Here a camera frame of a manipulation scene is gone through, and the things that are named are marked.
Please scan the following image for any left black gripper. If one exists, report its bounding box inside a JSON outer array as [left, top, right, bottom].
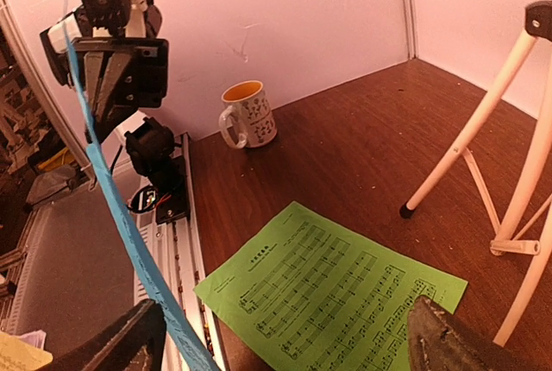
[[40, 0, 168, 142]]

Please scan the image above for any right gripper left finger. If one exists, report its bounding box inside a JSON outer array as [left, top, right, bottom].
[[42, 299, 166, 370]]

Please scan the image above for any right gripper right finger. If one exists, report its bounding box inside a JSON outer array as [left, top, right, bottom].
[[407, 295, 545, 371]]

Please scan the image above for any blue sheet music paper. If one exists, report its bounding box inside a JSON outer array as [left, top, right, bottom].
[[62, 27, 219, 370]]

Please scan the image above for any green sheet music paper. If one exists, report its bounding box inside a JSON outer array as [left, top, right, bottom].
[[195, 202, 467, 370]]

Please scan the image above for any pink music stand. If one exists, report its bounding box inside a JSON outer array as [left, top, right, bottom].
[[399, 0, 551, 346]]

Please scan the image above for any white patterned mug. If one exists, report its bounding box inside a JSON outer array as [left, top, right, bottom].
[[218, 80, 278, 149]]

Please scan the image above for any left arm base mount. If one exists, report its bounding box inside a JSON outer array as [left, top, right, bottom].
[[124, 117, 191, 224]]

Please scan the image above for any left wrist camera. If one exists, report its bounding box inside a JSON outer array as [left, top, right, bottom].
[[81, 0, 130, 37]]

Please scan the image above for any aluminium front rail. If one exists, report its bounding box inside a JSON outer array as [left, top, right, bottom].
[[0, 133, 225, 371]]

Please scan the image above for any left aluminium frame post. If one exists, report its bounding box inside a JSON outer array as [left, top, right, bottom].
[[402, 0, 418, 60]]

